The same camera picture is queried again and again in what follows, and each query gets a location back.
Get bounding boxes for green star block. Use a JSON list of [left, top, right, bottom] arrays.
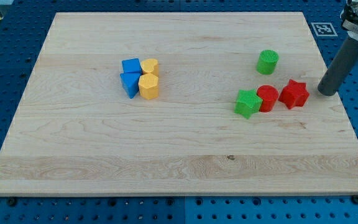
[[234, 89, 263, 119]]

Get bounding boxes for red star block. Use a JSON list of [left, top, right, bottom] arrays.
[[278, 79, 310, 110]]

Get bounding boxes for wooden board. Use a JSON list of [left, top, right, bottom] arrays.
[[0, 12, 358, 197]]

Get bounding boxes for yellow hexagon block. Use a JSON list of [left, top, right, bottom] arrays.
[[138, 73, 159, 100]]

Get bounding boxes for yellow heart block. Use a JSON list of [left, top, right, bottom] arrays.
[[140, 58, 159, 77]]

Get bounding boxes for blue triangle block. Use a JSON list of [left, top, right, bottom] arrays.
[[120, 73, 141, 98]]

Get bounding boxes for blue cube block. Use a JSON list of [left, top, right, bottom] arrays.
[[121, 58, 142, 73]]

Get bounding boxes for red cylinder block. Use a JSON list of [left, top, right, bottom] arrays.
[[257, 85, 278, 113]]

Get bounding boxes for green cylinder block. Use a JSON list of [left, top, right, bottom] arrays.
[[256, 49, 279, 75]]

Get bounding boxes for white fiducial marker tag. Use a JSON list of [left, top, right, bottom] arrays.
[[311, 22, 337, 37]]

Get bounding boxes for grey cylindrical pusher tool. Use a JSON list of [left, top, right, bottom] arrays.
[[317, 36, 358, 96]]

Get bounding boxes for black bolt front left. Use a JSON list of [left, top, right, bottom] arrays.
[[6, 197, 17, 207]]

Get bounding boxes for black bolt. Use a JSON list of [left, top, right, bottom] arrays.
[[351, 195, 358, 205], [6, 197, 17, 207]]

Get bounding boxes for black bolt front right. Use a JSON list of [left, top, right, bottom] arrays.
[[351, 195, 358, 205]]

